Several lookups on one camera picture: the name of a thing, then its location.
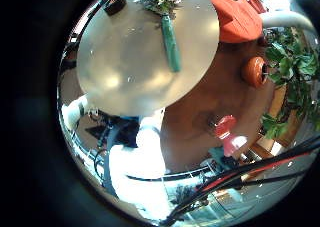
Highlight flower bouquet with green wrap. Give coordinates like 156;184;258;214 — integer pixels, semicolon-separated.
134;0;186;73

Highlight orange fabric chair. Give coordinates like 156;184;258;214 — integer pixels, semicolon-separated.
199;0;268;44

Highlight green leafy plant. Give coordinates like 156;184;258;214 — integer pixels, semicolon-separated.
259;26;320;141

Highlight red and pink stool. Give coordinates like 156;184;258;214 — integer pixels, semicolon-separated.
209;114;248;158

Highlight red cable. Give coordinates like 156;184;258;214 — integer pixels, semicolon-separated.
196;151;313;193

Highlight thick black cable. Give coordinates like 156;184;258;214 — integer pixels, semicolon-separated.
160;135;320;227

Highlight thin black cable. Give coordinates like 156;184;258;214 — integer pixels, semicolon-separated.
125;165;214;183

